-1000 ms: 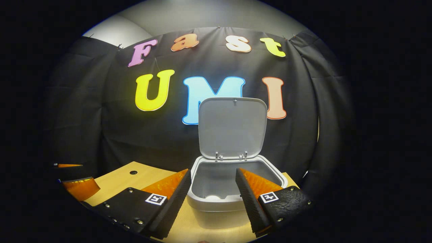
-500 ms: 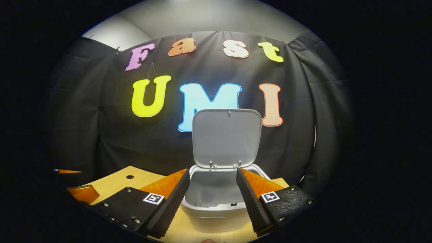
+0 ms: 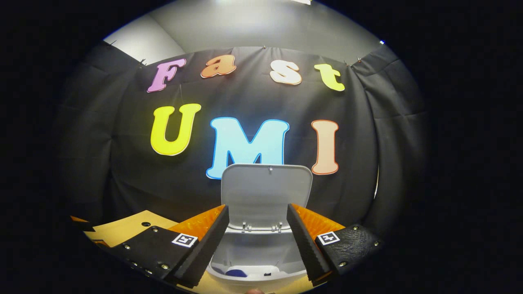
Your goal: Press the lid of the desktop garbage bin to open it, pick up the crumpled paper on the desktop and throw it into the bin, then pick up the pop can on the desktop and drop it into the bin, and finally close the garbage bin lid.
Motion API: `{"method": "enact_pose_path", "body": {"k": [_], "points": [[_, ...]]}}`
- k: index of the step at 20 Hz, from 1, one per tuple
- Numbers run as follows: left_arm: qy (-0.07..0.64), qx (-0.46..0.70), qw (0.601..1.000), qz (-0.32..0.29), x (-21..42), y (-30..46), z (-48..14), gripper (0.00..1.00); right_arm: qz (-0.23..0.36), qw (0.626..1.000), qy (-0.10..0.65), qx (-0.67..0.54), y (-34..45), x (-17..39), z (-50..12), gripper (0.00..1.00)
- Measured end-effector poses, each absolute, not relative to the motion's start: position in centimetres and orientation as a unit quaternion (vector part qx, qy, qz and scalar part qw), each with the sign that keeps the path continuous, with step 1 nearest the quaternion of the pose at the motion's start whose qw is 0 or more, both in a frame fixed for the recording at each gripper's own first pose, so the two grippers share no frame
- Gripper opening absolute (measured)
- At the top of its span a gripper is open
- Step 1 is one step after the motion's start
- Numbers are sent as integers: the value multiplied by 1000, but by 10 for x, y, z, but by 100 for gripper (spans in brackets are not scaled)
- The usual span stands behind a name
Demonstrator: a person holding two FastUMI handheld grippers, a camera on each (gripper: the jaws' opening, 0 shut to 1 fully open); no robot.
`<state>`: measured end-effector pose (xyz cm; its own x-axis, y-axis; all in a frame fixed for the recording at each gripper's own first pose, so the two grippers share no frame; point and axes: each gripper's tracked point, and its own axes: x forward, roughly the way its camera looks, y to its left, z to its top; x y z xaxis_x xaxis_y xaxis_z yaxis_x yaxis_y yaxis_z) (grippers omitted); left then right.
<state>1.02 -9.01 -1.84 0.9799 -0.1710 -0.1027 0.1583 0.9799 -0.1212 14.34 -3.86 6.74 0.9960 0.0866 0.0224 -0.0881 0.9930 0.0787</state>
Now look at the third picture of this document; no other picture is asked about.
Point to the long ceiling light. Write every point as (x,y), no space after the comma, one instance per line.
(302,2)

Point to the black backdrop cloth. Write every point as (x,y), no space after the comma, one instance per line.
(143,183)

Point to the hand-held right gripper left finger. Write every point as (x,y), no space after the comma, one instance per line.
(206,253)

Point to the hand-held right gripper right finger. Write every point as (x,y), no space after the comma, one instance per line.
(304,249)

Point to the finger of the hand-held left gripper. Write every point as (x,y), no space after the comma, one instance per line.
(83,224)
(101,243)

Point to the white desktop garbage bin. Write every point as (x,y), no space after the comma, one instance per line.
(265,192)

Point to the blue paper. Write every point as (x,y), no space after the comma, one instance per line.
(235,273)

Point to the wooden desktop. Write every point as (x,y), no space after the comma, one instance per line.
(122,228)

